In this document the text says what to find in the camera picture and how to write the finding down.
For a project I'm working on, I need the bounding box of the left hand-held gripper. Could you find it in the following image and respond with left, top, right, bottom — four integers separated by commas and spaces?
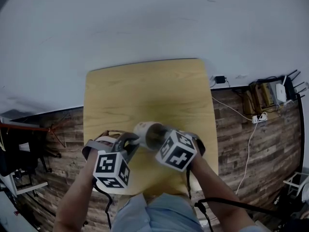
82, 130, 140, 189

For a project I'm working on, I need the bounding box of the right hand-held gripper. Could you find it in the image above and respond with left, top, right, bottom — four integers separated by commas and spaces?
155, 126, 206, 173

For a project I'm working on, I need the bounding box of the white cup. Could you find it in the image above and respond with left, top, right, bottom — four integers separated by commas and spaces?
133, 121, 170, 151

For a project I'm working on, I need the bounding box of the person's left forearm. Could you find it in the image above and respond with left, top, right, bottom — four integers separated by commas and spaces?
52, 151, 98, 232

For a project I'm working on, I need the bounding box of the person's right forearm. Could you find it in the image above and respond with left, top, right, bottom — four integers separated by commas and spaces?
185, 150, 258, 232

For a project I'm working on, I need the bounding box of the light blue shirt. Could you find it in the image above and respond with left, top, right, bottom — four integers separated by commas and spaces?
110, 193, 204, 232

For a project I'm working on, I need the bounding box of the white power strip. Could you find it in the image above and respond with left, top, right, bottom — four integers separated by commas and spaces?
252, 112, 269, 125

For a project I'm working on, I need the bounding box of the yellow box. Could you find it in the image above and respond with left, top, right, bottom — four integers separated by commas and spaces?
242, 80, 278, 116

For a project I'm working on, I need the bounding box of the orange rod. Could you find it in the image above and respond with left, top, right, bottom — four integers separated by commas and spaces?
0, 122, 60, 133

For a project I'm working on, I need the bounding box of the black office chair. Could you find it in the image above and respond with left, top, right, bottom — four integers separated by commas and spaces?
0, 124, 62, 178

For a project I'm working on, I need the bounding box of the white low shelf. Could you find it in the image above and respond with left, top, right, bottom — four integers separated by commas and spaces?
9, 169, 49, 196

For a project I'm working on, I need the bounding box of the white router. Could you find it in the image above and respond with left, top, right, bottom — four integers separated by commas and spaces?
275, 83, 287, 104

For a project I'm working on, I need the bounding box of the black router with antennas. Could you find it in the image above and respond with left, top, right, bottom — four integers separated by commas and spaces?
283, 69, 308, 102

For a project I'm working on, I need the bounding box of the white metal rack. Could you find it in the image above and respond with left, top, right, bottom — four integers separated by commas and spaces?
282, 171, 309, 204

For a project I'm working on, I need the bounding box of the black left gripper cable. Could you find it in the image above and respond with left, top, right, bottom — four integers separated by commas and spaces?
92, 184, 114, 230

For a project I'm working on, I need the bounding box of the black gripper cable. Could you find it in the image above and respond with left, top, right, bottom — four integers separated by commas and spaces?
92, 184, 114, 230
185, 167, 294, 232

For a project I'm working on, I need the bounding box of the long white cable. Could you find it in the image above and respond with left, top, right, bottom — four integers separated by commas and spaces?
210, 96, 263, 195

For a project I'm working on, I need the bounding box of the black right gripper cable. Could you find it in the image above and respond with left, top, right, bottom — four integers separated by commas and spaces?
185, 167, 294, 232

